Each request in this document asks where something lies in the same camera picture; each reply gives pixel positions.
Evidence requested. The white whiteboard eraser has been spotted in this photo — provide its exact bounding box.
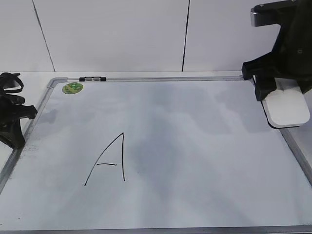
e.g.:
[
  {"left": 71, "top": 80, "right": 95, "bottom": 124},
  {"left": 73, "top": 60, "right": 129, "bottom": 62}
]
[{"left": 261, "top": 78, "right": 311, "bottom": 129}]

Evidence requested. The black cable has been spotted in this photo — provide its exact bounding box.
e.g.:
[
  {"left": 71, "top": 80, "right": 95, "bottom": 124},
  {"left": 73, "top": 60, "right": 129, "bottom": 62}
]
[{"left": 0, "top": 72, "right": 24, "bottom": 97}]

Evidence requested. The round green magnet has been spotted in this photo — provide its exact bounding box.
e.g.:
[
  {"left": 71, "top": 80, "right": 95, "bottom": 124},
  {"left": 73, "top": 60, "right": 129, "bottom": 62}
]
[{"left": 62, "top": 82, "right": 83, "bottom": 95}]

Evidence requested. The silver framed whiteboard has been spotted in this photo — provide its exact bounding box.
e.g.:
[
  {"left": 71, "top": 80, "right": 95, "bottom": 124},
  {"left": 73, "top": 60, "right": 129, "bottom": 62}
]
[{"left": 0, "top": 78, "right": 312, "bottom": 233}]

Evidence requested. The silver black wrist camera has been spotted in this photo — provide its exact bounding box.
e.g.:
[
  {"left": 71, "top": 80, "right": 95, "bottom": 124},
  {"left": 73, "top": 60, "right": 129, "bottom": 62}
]
[{"left": 251, "top": 0, "right": 298, "bottom": 27}]

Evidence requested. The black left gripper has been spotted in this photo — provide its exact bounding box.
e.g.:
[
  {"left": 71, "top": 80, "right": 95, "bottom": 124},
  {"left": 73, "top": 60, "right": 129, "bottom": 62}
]
[{"left": 0, "top": 94, "right": 38, "bottom": 149}]

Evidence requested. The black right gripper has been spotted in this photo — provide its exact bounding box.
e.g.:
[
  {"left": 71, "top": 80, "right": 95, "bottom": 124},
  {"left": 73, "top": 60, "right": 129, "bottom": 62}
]
[{"left": 242, "top": 0, "right": 312, "bottom": 101}]

